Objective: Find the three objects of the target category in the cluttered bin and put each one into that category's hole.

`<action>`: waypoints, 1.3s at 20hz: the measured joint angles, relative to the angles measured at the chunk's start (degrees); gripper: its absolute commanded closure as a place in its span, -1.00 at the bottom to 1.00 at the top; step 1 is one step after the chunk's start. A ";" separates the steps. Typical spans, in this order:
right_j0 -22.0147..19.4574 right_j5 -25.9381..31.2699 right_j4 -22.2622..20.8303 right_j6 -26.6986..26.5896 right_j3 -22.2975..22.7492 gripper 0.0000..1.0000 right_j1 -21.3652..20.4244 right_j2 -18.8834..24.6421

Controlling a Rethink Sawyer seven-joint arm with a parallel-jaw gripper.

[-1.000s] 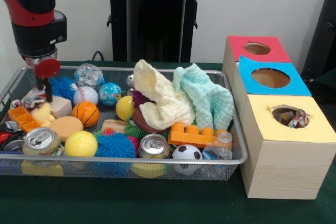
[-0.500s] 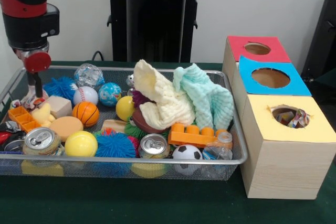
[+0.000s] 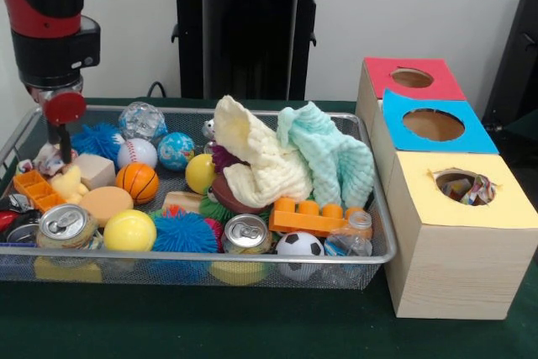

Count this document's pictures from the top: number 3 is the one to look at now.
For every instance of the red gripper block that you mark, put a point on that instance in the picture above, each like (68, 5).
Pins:
(65, 109)

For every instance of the red white blue cloth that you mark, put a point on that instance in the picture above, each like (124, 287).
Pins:
(48, 161)

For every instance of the cream waffle cloth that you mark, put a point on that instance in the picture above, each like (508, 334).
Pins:
(260, 174)

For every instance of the light teal waffle cloth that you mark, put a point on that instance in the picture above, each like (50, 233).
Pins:
(336, 157)

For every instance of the wooden box with three holes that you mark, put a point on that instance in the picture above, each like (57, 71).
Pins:
(454, 266)

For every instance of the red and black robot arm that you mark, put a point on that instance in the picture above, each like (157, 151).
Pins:
(46, 18)

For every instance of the blue spiky rubber ball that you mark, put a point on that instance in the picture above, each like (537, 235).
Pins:
(96, 140)
(183, 233)

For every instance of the white toy baseball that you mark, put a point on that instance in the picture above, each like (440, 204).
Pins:
(137, 153)

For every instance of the orange toy basketball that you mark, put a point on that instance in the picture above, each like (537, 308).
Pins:
(137, 182)

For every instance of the yellow smooth ball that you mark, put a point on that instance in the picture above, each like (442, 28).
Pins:
(129, 230)

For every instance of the blue and green globe ball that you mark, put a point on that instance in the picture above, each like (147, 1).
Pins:
(175, 151)

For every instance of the orange toy building block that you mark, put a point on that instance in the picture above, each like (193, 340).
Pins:
(300, 220)

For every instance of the black and white soccer ball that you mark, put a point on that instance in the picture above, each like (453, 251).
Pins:
(299, 243)

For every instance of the black upright panel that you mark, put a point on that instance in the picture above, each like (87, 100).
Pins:
(517, 60)

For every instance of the dark green side table cloth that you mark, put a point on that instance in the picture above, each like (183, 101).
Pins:
(527, 123)

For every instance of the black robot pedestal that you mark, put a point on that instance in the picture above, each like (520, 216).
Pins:
(252, 39)

